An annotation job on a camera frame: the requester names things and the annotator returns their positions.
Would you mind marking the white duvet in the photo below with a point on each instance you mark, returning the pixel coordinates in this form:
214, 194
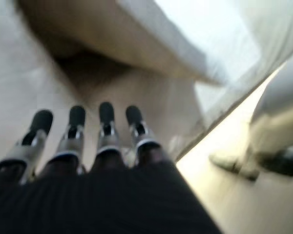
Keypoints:
210, 36

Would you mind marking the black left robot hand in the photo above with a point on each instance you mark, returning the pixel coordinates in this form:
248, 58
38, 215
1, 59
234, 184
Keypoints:
100, 195

